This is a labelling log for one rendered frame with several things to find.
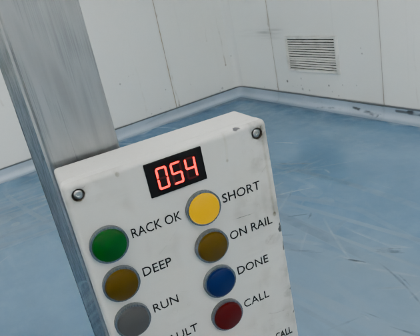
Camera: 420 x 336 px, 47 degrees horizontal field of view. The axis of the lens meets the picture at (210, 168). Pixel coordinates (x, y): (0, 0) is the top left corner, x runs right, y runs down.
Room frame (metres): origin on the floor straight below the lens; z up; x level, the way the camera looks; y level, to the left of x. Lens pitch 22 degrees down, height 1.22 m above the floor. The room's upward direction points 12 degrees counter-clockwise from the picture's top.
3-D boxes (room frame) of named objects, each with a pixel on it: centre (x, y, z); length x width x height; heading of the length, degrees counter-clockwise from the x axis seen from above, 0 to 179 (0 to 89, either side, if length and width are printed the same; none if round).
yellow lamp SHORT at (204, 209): (0.36, 0.01, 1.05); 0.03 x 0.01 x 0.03; 111
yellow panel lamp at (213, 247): (0.36, 0.01, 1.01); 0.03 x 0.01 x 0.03; 111
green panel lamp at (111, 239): (0.33, 0.09, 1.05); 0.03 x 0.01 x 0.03; 111
